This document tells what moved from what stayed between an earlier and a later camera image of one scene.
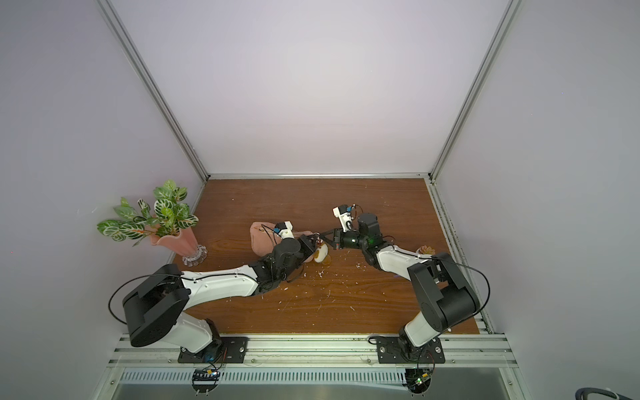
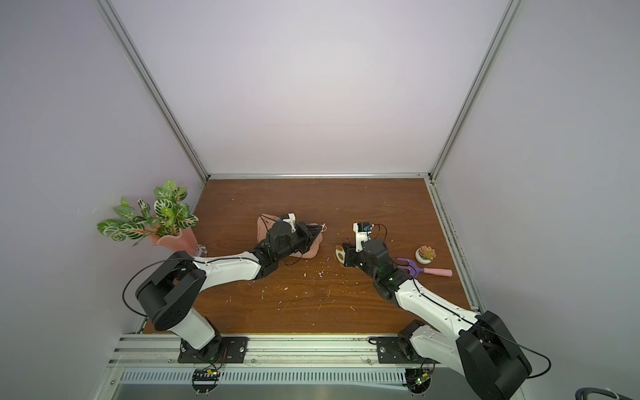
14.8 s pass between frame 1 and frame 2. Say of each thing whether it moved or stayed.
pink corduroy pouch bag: moved
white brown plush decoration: moved
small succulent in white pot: stayed
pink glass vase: stayed
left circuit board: stayed
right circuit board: stayed
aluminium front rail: stayed
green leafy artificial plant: stayed
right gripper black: moved
